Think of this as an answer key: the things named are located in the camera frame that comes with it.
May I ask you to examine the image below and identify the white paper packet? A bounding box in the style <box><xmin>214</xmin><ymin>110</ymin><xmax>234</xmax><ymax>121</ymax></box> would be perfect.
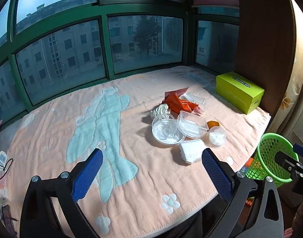
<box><xmin>0</xmin><ymin>169</ymin><xmax>12</xmax><ymax>204</ymax></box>

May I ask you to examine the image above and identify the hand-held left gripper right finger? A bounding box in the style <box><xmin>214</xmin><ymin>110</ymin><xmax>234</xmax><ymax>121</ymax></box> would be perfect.
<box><xmin>202</xmin><ymin>148</ymin><xmax>285</xmax><ymax>238</ymax></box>

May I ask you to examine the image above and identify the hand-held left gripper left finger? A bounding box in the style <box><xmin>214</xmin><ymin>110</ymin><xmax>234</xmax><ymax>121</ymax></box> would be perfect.
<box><xmin>19</xmin><ymin>148</ymin><xmax>104</xmax><ymax>238</ymax></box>

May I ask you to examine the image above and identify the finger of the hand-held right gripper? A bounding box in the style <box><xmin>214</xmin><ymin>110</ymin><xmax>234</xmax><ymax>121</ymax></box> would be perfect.
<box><xmin>293</xmin><ymin>143</ymin><xmax>303</xmax><ymax>159</ymax></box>
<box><xmin>275</xmin><ymin>151</ymin><xmax>303</xmax><ymax>179</ymax></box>

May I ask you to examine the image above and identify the brown wooden panel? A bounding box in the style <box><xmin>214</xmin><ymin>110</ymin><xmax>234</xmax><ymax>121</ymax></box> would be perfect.
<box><xmin>234</xmin><ymin>0</ymin><xmax>297</xmax><ymax>114</ymax></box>

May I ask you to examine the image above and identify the floral fabric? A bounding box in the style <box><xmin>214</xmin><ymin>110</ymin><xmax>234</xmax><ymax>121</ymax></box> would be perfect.
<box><xmin>278</xmin><ymin>0</ymin><xmax>303</xmax><ymax>134</ymax></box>

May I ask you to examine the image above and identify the grey apartment building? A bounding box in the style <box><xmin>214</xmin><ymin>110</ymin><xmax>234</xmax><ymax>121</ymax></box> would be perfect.
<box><xmin>0</xmin><ymin>0</ymin><xmax>164</xmax><ymax>109</ymax></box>

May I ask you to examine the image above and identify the round clear plastic bowl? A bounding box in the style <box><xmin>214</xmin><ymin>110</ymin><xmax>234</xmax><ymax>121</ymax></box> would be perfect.
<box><xmin>151</xmin><ymin>114</ymin><xmax>187</xmax><ymax>145</ymax></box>

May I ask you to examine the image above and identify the pink printed blanket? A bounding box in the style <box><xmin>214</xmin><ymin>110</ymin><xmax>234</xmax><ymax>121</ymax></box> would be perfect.
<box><xmin>0</xmin><ymin>66</ymin><xmax>271</xmax><ymax>238</ymax></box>

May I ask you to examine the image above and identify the lime green cardboard box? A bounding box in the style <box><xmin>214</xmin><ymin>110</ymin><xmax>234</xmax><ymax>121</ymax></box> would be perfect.
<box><xmin>216</xmin><ymin>71</ymin><xmax>265</xmax><ymax>115</ymax></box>

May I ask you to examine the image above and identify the dark patterned pouch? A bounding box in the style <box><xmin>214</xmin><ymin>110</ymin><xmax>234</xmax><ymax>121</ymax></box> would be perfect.
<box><xmin>0</xmin><ymin>204</ymin><xmax>18</xmax><ymax>228</ymax></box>

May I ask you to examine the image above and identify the clear ribbed plastic tray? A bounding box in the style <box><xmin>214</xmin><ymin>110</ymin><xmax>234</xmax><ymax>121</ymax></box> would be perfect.
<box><xmin>180</xmin><ymin>92</ymin><xmax>207</xmax><ymax>112</ymax></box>

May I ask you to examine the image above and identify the small round plastic cup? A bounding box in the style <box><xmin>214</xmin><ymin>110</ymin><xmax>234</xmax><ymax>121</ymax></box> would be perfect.
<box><xmin>208</xmin><ymin>126</ymin><xmax>227</xmax><ymax>149</ymax></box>

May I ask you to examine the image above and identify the clear rectangular plastic container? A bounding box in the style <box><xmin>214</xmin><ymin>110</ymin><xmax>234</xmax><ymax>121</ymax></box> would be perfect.
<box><xmin>177</xmin><ymin>110</ymin><xmax>208</xmax><ymax>139</ymax></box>

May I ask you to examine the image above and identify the blue window sticker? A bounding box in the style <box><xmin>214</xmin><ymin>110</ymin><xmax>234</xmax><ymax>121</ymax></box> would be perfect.
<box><xmin>197</xmin><ymin>26</ymin><xmax>209</xmax><ymax>57</ymax></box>

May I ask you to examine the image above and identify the white foam block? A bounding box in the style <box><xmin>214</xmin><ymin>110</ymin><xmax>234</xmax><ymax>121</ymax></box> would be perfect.
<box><xmin>179</xmin><ymin>139</ymin><xmax>206</xmax><ymax>164</ymax></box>

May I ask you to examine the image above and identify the green window frame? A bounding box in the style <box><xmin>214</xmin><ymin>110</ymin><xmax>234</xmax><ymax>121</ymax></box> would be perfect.
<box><xmin>0</xmin><ymin>0</ymin><xmax>241</xmax><ymax>119</ymax></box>

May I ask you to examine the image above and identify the grey louvred outdoor unit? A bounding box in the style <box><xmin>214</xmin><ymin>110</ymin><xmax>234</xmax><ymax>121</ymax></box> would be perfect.
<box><xmin>162</xmin><ymin>17</ymin><xmax>184</xmax><ymax>54</ymax></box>

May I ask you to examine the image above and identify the black cable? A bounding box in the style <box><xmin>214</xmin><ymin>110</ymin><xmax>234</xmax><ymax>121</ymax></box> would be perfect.
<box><xmin>0</xmin><ymin>157</ymin><xmax>14</xmax><ymax>182</ymax></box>

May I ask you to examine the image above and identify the white cabinet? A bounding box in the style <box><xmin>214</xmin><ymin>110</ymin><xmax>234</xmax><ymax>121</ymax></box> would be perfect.
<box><xmin>278</xmin><ymin>121</ymin><xmax>303</xmax><ymax>145</ymax></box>

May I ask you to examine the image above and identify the orange snack packet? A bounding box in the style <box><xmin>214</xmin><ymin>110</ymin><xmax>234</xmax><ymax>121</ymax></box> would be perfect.
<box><xmin>164</xmin><ymin>93</ymin><xmax>200</xmax><ymax>116</ymax></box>

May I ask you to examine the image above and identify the tree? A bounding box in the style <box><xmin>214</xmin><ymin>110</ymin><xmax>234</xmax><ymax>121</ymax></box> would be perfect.
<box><xmin>133</xmin><ymin>16</ymin><xmax>162</xmax><ymax>57</ymax></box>

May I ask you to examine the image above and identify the green mesh plastic basket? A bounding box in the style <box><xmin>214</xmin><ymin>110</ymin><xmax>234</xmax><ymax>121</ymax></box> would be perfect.
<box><xmin>248</xmin><ymin>133</ymin><xmax>299</xmax><ymax>188</ymax></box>

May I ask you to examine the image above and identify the colourful printed box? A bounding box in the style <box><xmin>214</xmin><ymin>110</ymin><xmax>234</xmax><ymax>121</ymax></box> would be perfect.
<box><xmin>241</xmin><ymin>157</ymin><xmax>255</xmax><ymax>179</ymax></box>

